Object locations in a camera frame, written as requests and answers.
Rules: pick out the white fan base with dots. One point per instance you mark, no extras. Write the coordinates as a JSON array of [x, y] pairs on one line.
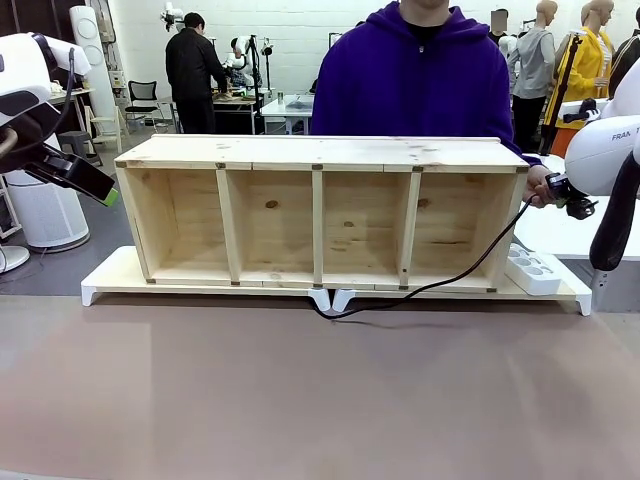
[[12, 257]]

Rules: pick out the left gripper green finger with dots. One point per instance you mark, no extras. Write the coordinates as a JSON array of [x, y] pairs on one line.
[[85, 192], [90, 177]]

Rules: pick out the white table board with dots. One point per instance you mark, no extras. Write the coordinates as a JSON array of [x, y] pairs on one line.
[[560, 235]]

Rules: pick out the person in black sweater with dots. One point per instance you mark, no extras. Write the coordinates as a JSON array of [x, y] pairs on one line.
[[499, 27]]

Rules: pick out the man in black clothes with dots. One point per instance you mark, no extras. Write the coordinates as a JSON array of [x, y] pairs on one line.
[[192, 70]]

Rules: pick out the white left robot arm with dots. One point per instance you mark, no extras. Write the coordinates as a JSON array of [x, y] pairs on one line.
[[20, 65]]

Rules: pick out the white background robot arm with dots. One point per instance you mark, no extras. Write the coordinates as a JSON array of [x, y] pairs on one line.
[[240, 55], [507, 45], [170, 11]]

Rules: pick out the white background table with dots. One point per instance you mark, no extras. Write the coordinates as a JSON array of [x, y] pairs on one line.
[[287, 110]]

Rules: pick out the person in purple hoodie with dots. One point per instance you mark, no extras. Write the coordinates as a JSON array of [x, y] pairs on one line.
[[410, 85]]

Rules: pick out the mannequin in yellow jacket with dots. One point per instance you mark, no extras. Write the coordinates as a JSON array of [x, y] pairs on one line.
[[590, 75]]

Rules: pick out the wooden four-compartment shelf box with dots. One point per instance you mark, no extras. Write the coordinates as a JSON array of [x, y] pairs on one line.
[[320, 150]]

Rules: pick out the mannequin in grey hoodie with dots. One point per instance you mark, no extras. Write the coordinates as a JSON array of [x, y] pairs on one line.
[[535, 65]]

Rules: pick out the wooden riser with white legs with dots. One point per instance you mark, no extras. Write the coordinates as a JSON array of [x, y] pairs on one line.
[[115, 272], [507, 289]]

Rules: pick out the white power strip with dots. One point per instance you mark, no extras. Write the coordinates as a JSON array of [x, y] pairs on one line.
[[542, 285]]

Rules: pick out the black tripod stand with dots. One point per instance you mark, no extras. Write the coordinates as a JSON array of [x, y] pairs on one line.
[[562, 75]]

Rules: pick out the mannequin in brown jacket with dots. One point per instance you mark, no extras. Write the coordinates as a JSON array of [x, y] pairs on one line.
[[622, 60]]

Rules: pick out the white cylindrical air purifier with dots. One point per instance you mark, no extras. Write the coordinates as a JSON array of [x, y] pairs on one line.
[[45, 220]]

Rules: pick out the grey plastic stool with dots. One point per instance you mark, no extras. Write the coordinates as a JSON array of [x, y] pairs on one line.
[[75, 140]]

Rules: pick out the person's left forearm purple sleeve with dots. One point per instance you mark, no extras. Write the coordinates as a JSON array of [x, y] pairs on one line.
[[525, 150]]

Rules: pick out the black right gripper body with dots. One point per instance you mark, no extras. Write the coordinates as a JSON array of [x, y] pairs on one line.
[[582, 207]]

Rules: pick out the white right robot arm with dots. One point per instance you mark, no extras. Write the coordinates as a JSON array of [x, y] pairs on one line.
[[600, 155]]

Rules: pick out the person's left hand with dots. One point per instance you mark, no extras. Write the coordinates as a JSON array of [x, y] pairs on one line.
[[537, 182]]

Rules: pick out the light wooden step stool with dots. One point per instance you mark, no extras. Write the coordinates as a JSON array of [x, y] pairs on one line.
[[107, 125]]

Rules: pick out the black office chair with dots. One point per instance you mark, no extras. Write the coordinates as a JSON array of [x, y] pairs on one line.
[[142, 95]]

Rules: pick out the tall white standing air conditioner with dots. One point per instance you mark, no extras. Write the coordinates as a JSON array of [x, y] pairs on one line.
[[92, 50]]

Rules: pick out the black background work table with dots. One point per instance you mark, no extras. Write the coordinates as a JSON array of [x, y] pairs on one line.
[[235, 107]]

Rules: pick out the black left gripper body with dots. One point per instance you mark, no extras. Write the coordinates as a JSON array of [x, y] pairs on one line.
[[45, 162]]

